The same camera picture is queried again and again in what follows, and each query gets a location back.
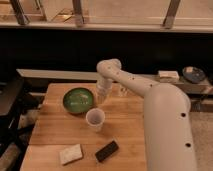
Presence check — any dark plate on shelf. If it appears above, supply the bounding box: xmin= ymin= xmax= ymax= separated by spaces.
xmin=182 ymin=66 xmax=206 ymax=84

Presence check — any white box on shelf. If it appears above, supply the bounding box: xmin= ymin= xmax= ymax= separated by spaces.
xmin=158 ymin=70 xmax=179 ymax=82

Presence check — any long grey shelf bench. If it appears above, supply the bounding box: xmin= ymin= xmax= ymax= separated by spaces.
xmin=18 ymin=69 xmax=213 ymax=95

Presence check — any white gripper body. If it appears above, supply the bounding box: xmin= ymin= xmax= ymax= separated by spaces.
xmin=96 ymin=76 xmax=113 ymax=104

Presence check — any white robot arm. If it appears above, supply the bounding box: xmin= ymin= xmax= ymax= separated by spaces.
xmin=96 ymin=59 xmax=198 ymax=171

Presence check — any green ceramic bowl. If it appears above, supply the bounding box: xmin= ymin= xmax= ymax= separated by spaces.
xmin=63 ymin=87 xmax=94 ymax=115

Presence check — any dark chair at left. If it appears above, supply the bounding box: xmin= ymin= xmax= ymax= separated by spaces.
xmin=0 ymin=76 xmax=39 ymax=157

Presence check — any beige sponge block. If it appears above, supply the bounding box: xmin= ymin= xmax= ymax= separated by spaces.
xmin=59 ymin=144 xmax=83 ymax=165

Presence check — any black rectangular block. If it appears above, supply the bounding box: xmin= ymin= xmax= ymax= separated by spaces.
xmin=95 ymin=141 xmax=119 ymax=162

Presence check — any white paper cup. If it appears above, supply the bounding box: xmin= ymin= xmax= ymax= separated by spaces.
xmin=86 ymin=108 xmax=105 ymax=132

